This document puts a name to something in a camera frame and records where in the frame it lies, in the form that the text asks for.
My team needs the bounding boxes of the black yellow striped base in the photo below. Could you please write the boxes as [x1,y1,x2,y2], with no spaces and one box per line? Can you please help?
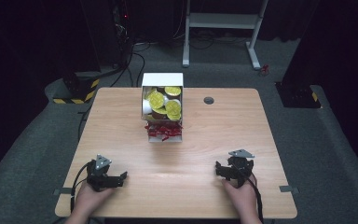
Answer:
[52,71,102,105]

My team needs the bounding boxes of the pile of yellow-lidded capsules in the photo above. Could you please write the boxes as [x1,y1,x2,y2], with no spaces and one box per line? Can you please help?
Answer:
[143,86,183,122]

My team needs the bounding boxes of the white cardboard box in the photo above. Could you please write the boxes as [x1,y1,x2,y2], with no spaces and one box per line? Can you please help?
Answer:
[141,72,185,144]

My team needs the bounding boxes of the dark equipment rack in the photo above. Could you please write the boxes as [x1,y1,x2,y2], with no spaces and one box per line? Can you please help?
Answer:
[111,0,135,67]

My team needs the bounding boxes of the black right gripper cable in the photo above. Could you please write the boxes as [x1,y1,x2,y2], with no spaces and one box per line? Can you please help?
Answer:
[244,174,265,224]

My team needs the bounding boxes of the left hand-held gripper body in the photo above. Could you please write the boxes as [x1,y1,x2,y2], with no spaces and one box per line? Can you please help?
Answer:
[86,154,119,192]

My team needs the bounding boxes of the black floor cables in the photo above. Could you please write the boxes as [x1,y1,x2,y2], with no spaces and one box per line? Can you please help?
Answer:
[109,41,152,89]

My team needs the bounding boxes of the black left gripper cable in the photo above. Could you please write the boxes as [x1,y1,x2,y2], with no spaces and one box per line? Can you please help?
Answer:
[70,161,93,214]

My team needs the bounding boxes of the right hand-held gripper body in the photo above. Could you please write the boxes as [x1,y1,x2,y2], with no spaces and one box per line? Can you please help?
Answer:
[226,148,256,189]

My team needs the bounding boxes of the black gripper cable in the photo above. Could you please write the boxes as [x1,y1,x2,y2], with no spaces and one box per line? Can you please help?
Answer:
[244,174,265,224]
[70,161,93,214]

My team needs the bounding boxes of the person's right hand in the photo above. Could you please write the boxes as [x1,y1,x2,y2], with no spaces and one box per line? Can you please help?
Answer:
[221,175,259,219]

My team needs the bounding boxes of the grey tape strip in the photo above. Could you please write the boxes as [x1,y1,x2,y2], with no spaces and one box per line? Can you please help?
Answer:
[278,185,300,194]
[52,187,74,196]

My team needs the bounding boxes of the black stand base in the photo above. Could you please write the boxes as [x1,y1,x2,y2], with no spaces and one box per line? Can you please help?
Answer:
[274,80,322,109]

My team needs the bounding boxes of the white metal stand frame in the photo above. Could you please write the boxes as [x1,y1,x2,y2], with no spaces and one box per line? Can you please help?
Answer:
[182,0,270,71]

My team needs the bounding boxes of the person's left hand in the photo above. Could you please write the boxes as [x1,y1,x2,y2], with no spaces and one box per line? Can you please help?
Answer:
[70,181,117,219]

